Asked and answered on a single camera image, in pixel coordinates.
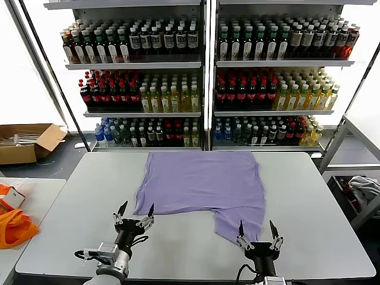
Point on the green tinted bottle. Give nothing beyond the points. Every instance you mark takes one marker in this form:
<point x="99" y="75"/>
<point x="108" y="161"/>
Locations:
<point x="237" y="135"/>
<point x="247" y="135"/>
<point x="126" y="137"/>
<point x="117" y="137"/>

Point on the red drink bottle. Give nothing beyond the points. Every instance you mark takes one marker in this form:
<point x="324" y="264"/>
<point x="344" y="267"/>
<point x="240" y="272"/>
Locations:
<point x="352" y="41"/>

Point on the grey white crumpled cloth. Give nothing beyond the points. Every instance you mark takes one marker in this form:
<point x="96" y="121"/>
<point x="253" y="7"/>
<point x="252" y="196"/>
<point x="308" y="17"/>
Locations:
<point x="363" y="185"/>

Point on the orange cloth bag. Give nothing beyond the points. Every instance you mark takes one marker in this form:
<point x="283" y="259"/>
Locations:
<point x="15" y="228"/>

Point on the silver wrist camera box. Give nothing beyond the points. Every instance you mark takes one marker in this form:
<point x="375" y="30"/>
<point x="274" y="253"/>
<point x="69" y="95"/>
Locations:
<point x="108" y="250"/>
<point x="274" y="280"/>

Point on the grey metal shelf unit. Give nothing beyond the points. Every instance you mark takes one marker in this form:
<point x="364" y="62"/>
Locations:
<point x="282" y="63"/>
<point x="133" y="66"/>

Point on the white packing strips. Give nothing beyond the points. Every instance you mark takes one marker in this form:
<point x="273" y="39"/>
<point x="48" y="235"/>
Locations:
<point x="20" y="139"/>

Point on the red item in bin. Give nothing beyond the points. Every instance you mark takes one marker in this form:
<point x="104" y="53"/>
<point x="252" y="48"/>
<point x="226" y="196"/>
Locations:
<point x="345" y="184"/>

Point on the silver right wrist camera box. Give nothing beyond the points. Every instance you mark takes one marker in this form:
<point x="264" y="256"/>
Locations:
<point x="274" y="280"/>

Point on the black slanted pole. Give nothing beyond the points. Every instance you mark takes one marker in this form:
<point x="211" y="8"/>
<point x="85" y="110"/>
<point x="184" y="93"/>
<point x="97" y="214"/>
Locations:
<point x="55" y="74"/>

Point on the reddish tea bottle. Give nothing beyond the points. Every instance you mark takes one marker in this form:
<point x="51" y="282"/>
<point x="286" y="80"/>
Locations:
<point x="67" y="47"/>

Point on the black storage bin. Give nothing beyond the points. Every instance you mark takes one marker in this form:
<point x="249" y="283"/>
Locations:
<point x="337" y="190"/>

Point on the blue water bottle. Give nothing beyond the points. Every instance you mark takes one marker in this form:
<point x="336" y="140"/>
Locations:
<point x="109" y="137"/>
<point x="218" y="134"/>
<point x="227" y="134"/>
<point x="99" y="135"/>

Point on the dark bottle green label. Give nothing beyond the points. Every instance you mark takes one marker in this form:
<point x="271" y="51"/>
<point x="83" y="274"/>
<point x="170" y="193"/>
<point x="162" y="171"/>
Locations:
<point x="100" y="49"/>
<point x="260" y="44"/>
<point x="88" y="49"/>
<point x="224" y="44"/>
<point x="248" y="44"/>
<point x="111" y="49"/>
<point x="284" y="44"/>
<point x="272" y="44"/>
<point x="78" y="49"/>
<point x="236" y="44"/>
<point x="123" y="49"/>

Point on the dark bottle white blue label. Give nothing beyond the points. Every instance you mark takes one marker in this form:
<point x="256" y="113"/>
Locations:
<point x="181" y="41"/>
<point x="320" y="41"/>
<point x="156" y="41"/>
<point x="134" y="41"/>
<point x="343" y="41"/>
<point x="332" y="41"/>
<point x="193" y="41"/>
<point x="145" y="41"/>
<point x="168" y="41"/>

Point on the grey slanted frame post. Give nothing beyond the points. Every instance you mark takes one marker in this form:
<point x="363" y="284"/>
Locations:
<point x="43" y="77"/>

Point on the dark bottle beige label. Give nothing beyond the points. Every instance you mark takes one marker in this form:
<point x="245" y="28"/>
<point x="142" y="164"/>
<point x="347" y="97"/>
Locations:
<point x="296" y="41"/>
<point x="308" y="41"/>

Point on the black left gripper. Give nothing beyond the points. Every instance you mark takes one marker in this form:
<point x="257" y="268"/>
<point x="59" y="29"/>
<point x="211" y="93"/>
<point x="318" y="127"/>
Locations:
<point x="130" y="227"/>

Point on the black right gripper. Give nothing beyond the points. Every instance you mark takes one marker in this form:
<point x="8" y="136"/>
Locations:
<point x="262" y="255"/>

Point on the purple printed t-shirt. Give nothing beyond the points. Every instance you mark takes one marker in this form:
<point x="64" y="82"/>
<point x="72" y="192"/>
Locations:
<point x="202" y="184"/>

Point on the cola bottle red cap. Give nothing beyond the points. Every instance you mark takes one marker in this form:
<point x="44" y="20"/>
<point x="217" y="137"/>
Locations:
<point x="105" y="98"/>
<point x="178" y="136"/>
<point x="262" y="95"/>
<point x="272" y="95"/>
<point x="115" y="98"/>
<point x="242" y="95"/>
<point x="135" y="98"/>
<point x="252" y="95"/>
<point x="85" y="98"/>
<point x="300" y="135"/>
<point x="124" y="98"/>
<point x="95" y="98"/>
<point x="169" y="136"/>
<point x="231" y="95"/>
<point x="291" y="135"/>
<point x="221" y="95"/>

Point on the yellow juice bottle white cap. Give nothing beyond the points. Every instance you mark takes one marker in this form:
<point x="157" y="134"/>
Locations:
<point x="333" y="99"/>
<point x="195" y="102"/>
<point x="195" y="138"/>
<point x="281" y="99"/>
<point x="313" y="99"/>
<point x="302" y="99"/>
<point x="186" y="138"/>
<point x="292" y="99"/>
<point x="185" y="102"/>
<point x="145" y="102"/>
<point x="165" y="102"/>
<point x="317" y="136"/>
<point x="324" y="99"/>
<point x="307" y="137"/>
<point x="175" y="102"/>
<point x="154" y="102"/>

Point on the open cardboard box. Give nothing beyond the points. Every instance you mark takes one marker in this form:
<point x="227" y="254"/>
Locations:
<point x="20" y="154"/>

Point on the small orange white box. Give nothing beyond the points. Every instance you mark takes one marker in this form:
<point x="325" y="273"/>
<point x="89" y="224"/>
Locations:
<point x="13" y="196"/>

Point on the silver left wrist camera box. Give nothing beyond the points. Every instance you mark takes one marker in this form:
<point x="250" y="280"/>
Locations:
<point x="108" y="250"/>

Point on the grey metal frame table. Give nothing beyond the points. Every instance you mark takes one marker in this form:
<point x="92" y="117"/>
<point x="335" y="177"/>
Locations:
<point x="334" y="142"/>

